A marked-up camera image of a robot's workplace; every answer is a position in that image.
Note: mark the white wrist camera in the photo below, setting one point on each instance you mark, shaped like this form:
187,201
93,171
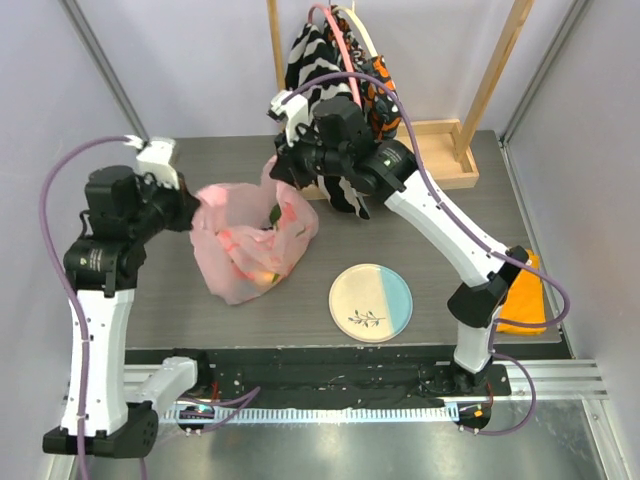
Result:
155,160
292,110

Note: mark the orange folded cloth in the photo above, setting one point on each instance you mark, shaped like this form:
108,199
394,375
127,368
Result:
524,302

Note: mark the black white zebra garment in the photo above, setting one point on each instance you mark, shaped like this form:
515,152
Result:
313,55

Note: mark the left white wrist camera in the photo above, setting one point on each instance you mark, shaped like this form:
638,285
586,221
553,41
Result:
155,160

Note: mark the cream wooden hanger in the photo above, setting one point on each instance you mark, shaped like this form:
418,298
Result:
359,27

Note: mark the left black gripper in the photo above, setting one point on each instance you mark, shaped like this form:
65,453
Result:
186,202

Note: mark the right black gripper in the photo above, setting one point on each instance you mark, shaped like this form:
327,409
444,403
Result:
286,167

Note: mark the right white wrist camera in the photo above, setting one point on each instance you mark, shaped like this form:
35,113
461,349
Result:
292,110

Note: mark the orange black patterned garment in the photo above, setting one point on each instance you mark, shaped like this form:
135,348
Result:
380,110

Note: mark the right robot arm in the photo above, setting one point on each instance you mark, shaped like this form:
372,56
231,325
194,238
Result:
334,140

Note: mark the fake mangosteen green leaves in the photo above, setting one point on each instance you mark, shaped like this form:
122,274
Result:
274,217

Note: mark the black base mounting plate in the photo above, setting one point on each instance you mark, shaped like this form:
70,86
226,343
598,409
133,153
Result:
336,378

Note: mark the fake orange fruit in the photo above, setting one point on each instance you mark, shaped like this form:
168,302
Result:
266,278

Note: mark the cream and blue plate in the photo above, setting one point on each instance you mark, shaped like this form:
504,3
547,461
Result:
370,303

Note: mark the pink plastic bag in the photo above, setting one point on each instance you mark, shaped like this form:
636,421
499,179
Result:
231,241

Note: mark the wooden clothes rack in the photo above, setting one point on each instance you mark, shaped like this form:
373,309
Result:
446,143

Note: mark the pink hanger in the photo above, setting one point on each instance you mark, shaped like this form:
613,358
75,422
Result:
326,10

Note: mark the white slotted cable duct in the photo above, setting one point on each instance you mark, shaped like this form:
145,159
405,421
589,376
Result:
250,416

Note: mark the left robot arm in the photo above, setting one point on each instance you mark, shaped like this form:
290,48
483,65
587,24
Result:
125,211

